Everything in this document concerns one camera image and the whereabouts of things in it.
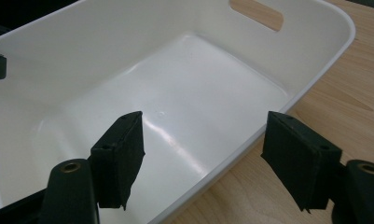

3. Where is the white plastic basket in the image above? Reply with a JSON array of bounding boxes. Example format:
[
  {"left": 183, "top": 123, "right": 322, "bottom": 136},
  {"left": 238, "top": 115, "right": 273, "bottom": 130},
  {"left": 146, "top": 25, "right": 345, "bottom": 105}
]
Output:
[{"left": 0, "top": 0, "right": 356, "bottom": 224}]

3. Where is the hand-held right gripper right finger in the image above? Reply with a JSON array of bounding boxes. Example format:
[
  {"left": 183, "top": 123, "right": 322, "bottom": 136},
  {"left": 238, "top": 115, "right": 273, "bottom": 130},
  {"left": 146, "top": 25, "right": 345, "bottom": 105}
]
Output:
[{"left": 260, "top": 110, "right": 343, "bottom": 213}]

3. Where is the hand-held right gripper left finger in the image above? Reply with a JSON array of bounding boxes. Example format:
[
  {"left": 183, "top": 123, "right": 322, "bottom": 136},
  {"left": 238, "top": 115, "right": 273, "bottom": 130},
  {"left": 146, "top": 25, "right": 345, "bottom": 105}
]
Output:
[{"left": 90, "top": 110, "right": 145, "bottom": 211}]

